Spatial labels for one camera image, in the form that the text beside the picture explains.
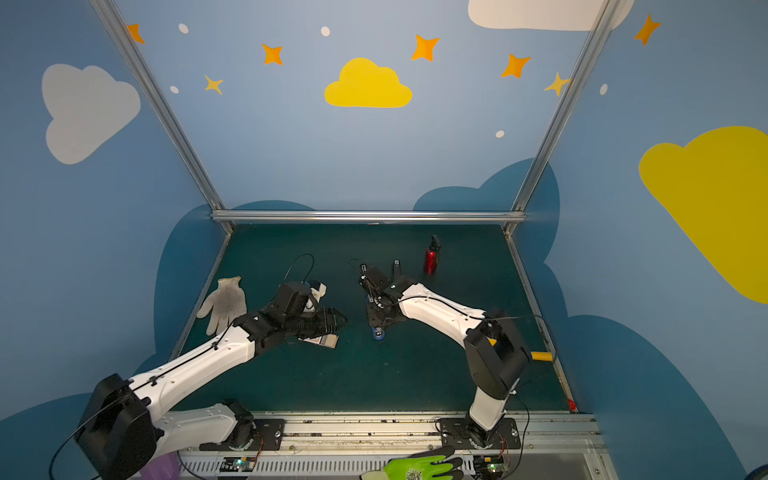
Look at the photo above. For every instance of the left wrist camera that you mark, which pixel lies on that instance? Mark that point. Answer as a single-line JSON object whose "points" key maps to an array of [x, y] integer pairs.
{"points": [[317, 292]]}

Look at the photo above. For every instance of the aluminium rail frame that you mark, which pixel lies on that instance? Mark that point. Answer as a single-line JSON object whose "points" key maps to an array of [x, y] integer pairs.
{"points": [[113, 22]]}

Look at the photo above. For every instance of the red spray bottle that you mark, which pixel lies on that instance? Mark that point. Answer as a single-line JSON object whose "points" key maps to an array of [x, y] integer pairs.
{"points": [[432, 255]]}

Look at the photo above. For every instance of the white knit glove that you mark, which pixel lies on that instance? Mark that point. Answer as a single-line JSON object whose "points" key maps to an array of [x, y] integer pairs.
{"points": [[223, 305]]}

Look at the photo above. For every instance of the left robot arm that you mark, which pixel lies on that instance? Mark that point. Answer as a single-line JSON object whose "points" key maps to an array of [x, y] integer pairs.
{"points": [[124, 424]]}

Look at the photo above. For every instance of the purple cloth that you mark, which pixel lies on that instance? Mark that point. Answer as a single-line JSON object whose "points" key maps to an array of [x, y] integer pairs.
{"points": [[165, 467]]}

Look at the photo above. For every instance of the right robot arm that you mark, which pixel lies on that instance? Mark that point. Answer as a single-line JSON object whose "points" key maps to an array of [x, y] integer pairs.
{"points": [[496, 352]]}

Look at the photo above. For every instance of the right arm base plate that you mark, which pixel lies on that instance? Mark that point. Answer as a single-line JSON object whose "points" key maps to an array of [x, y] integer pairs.
{"points": [[465, 434]]}

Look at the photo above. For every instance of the green black work glove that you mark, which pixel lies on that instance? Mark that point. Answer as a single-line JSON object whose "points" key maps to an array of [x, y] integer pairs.
{"points": [[441, 464]]}

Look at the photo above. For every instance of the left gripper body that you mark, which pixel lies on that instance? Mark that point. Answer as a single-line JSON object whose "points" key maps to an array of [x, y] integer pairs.
{"points": [[318, 322]]}

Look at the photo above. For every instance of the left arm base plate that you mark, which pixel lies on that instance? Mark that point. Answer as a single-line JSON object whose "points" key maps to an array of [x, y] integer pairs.
{"points": [[251, 435]]}

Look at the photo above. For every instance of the red white staple box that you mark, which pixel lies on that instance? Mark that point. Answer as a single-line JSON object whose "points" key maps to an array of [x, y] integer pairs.
{"points": [[327, 341]]}

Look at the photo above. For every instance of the yellow plastic scoop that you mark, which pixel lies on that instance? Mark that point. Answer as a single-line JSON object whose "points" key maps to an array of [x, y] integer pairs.
{"points": [[542, 356]]}

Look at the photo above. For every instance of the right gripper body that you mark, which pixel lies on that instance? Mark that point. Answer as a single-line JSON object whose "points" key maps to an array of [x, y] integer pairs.
{"points": [[377, 303]]}

